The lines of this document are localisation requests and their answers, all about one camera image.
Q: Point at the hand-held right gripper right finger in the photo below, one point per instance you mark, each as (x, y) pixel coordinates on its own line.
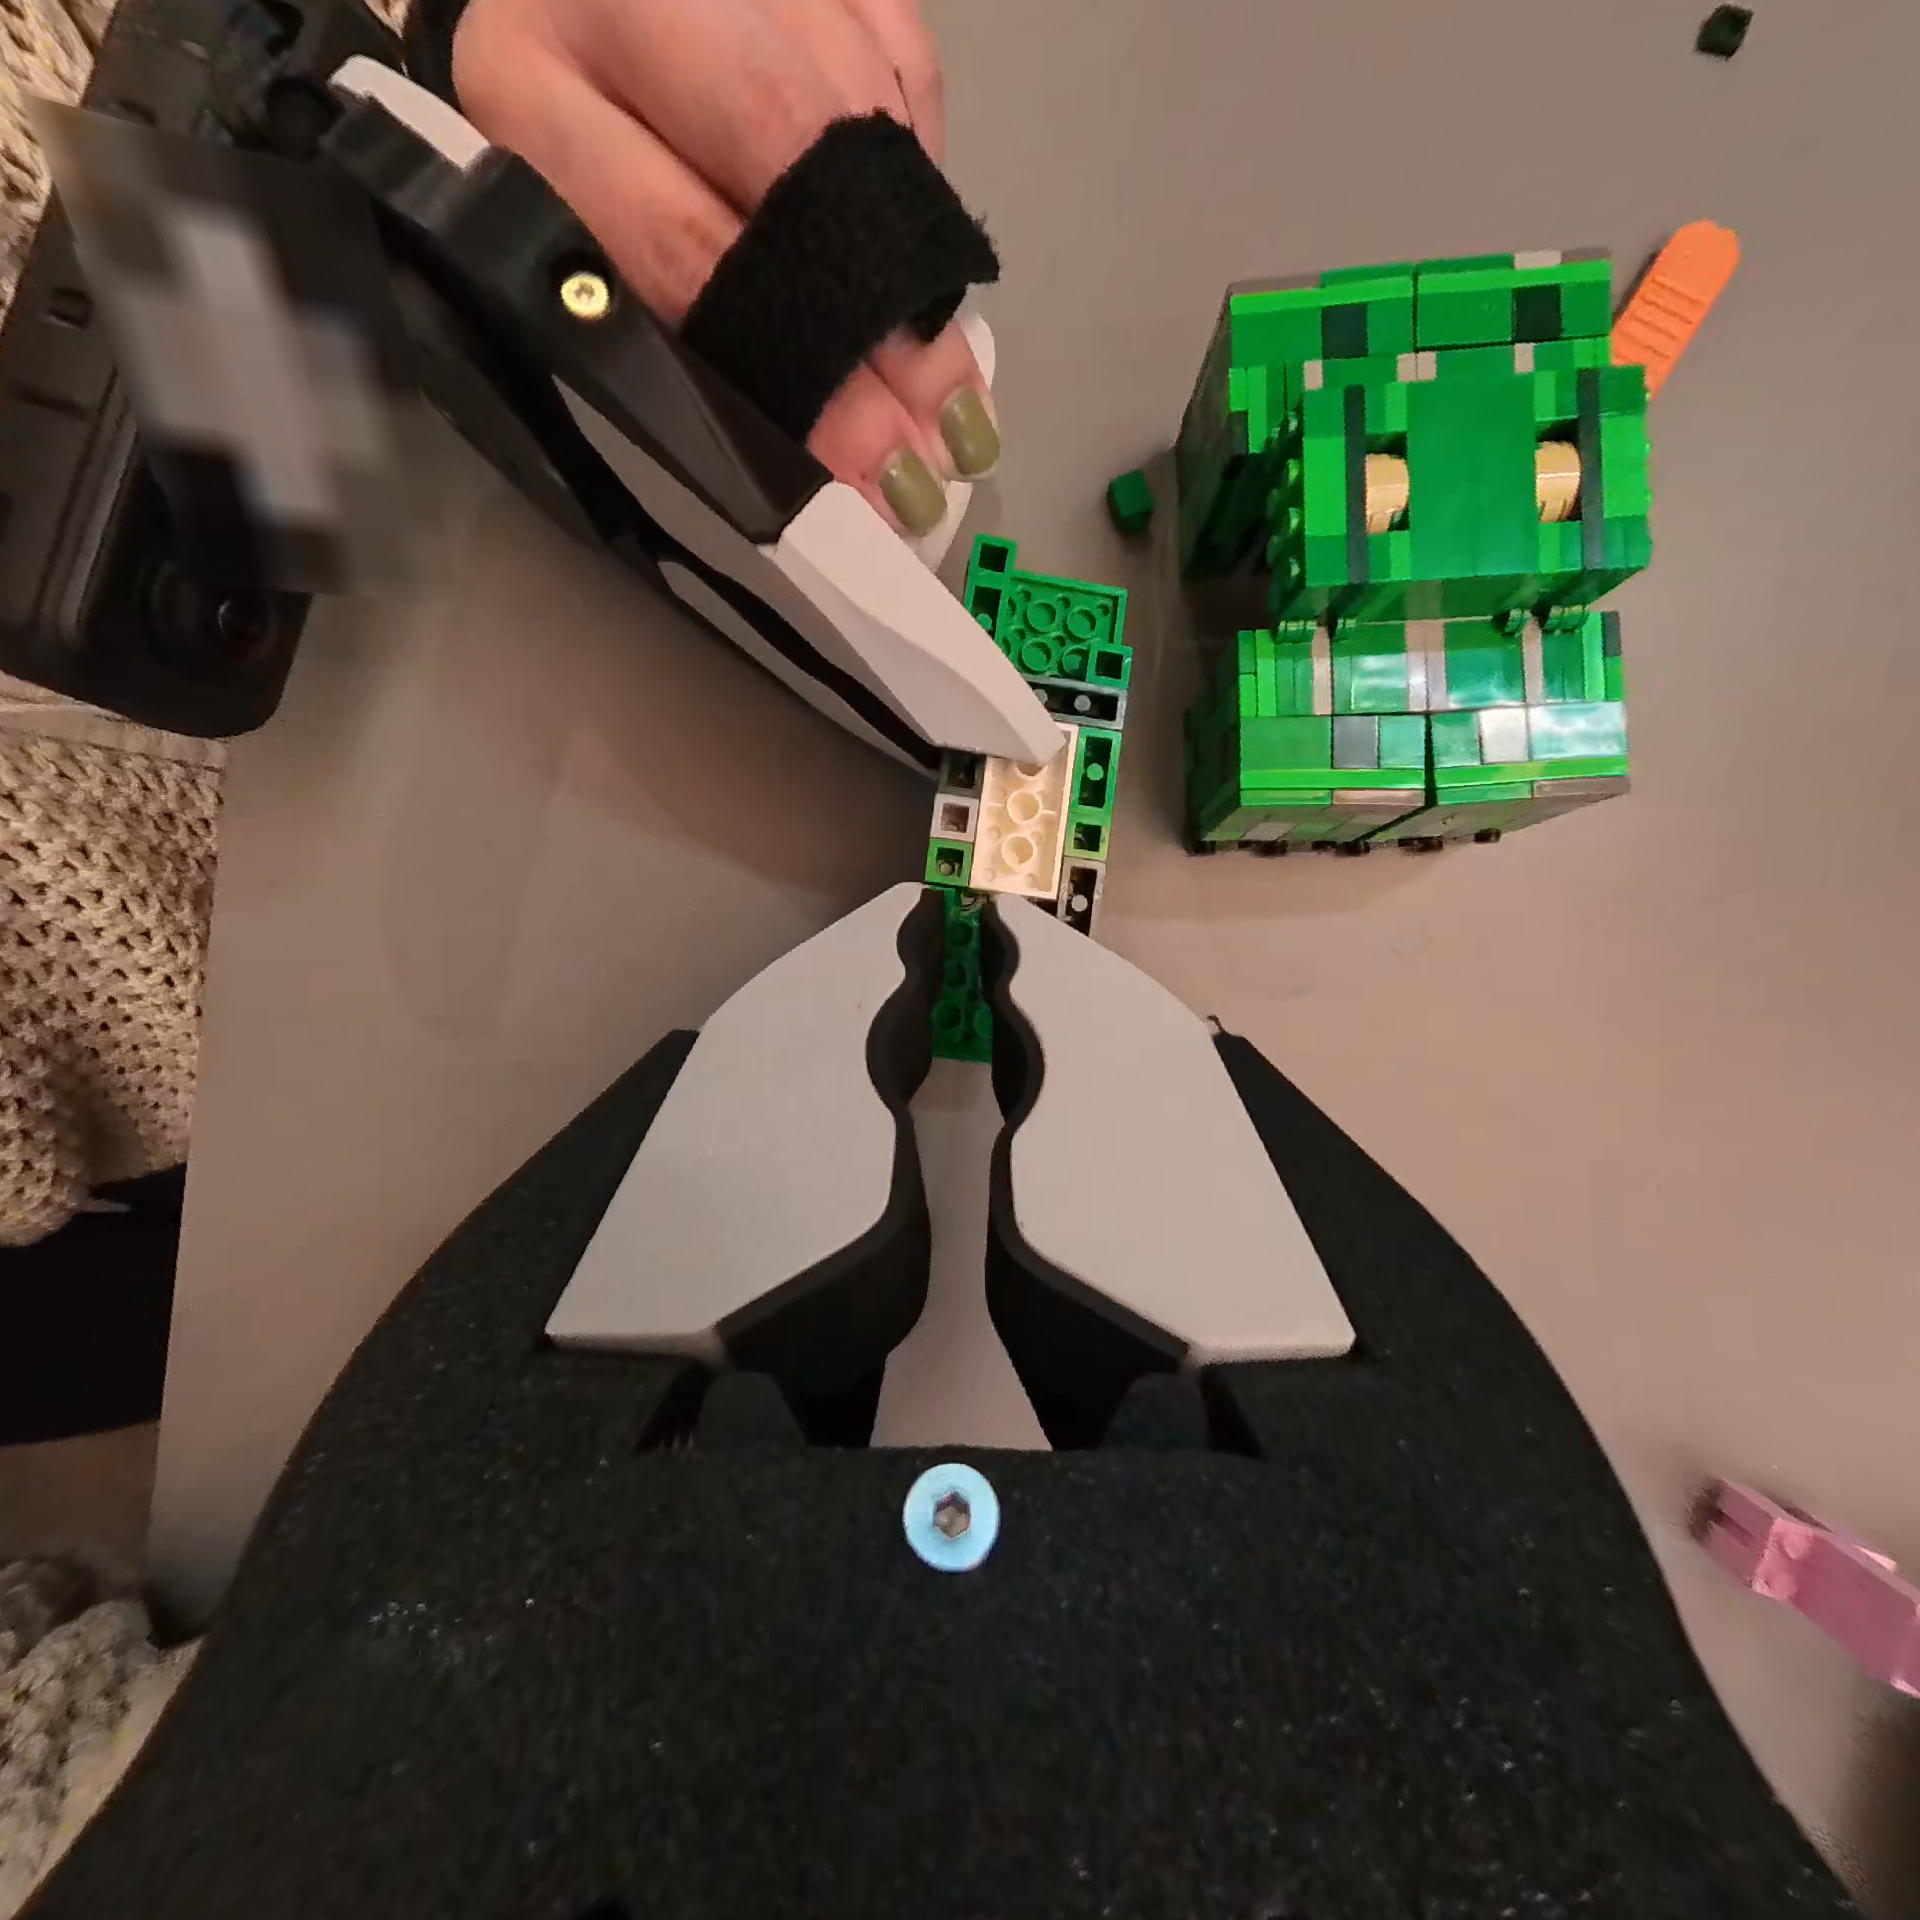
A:
(1170, 1171)

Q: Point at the green lego baseplate assembly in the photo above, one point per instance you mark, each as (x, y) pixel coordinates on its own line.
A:
(1050, 616)

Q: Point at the pink lego piece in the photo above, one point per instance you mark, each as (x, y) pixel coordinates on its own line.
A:
(1816, 1576)

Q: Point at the small green lego brick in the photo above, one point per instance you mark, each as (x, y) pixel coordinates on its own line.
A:
(1132, 499)

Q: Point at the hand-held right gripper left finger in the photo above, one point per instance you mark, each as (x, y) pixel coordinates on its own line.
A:
(751, 1171)

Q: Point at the person's dark trousers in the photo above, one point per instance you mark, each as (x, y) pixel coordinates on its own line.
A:
(77, 1307)

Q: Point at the cream knit sweater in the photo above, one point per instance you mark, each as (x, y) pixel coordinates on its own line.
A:
(89, 901)

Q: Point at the small dark lego piece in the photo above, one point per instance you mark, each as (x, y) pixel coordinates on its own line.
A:
(1725, 33)

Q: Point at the person's left hand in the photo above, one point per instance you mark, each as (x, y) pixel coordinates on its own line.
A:
(676, 120)

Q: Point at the person's left forearm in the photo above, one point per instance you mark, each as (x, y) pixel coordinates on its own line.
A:
(44, 91)

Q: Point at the green lego creeper figure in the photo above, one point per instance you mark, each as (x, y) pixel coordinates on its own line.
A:
(1441, 452)

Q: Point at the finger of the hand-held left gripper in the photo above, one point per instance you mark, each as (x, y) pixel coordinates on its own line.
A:
(902, 630)
(781, 662)

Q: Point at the orange brick separator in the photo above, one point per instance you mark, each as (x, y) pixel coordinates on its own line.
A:
(1673, 307)

